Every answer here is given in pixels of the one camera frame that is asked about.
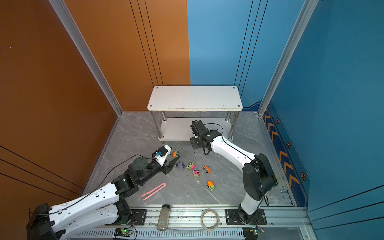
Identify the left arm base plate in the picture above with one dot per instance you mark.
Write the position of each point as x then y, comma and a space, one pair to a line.
138, 217

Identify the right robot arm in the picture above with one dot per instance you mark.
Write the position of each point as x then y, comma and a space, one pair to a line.
258, 175

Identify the orange green toy truck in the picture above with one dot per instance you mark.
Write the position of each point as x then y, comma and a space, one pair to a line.
211, 186

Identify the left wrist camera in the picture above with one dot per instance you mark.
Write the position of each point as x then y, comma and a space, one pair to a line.
161, 154

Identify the white two-tier shelf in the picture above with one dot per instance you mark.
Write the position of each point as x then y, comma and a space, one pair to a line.
193, 99

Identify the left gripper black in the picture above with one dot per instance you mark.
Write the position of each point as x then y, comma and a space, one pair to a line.
170, 166

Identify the clear plastic bottle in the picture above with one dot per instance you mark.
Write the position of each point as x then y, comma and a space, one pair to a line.
163, 218

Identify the circuit board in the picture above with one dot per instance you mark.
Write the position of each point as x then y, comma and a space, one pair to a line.
252, 233
123, 232

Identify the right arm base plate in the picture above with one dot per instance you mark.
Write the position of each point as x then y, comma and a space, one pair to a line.
234, 216

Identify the purple toy figure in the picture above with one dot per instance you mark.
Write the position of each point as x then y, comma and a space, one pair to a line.
180, 165

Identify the pink plastic tongs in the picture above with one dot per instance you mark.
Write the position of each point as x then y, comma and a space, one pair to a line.
152, 192

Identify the left circuit board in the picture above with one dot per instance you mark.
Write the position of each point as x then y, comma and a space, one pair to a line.
123, 232

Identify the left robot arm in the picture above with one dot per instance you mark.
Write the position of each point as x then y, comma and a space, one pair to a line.
104, 206

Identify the right circuit board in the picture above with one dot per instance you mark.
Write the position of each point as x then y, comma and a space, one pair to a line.
252, 233

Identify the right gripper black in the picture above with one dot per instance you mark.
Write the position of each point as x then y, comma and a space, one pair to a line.
193, 142

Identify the orange green toy car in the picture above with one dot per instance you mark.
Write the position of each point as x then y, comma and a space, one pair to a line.
175, 153

